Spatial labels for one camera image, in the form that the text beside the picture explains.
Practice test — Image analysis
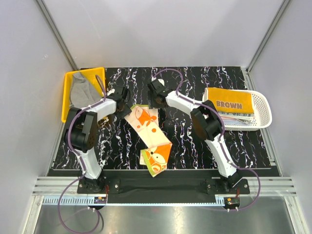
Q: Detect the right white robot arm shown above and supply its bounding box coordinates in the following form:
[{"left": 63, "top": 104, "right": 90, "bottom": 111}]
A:
[{"left": 148, "top": 78, "right": 242, "bottom": 193}]

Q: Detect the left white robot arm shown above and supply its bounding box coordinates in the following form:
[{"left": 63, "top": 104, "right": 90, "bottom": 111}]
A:
[{"left": 62, "top": 85, "right": 131, "bottom": 193}]

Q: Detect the white plastic basket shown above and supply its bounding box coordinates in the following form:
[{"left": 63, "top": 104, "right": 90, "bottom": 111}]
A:
[{"left": 203, "top": 90, "right": 272, "bottom": 131}]

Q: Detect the yellow plastic bin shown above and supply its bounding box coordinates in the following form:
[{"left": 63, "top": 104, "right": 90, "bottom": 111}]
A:
[{"left": 60, "top": 67, "right": 109, "bottom": 124}]

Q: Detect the aluminium frame rail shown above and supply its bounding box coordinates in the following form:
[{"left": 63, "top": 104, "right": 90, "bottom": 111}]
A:
[{"left": 32, "top": 176, "right": 296, "bottom": 196}]

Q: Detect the grey cloth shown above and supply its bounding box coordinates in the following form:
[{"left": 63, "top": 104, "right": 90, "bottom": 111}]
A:
[{"left": 69, "top": 72, "right": 101, "bottom": 109}]

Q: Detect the blue white patterned towel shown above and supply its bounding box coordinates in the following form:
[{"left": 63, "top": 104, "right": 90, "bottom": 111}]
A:
[{"left": 218, "top": 112, "right": 254, "bottom": 125}]

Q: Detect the cream orange fox towel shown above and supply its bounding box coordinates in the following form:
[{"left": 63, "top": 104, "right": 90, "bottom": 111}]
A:
[{"left": 125, "top": 104, "right": 172, "bottom": 177}]

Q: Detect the yellow brown bear towel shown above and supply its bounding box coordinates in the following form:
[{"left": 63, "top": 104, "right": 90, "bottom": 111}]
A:
[{"left": 205, "top": 87, "right": 254, "bottom": 114}]

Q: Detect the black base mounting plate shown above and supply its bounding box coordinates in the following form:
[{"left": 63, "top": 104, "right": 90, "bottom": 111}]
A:
[{"left": 77, "top": 169, "right": 250, "bottom": 205}]

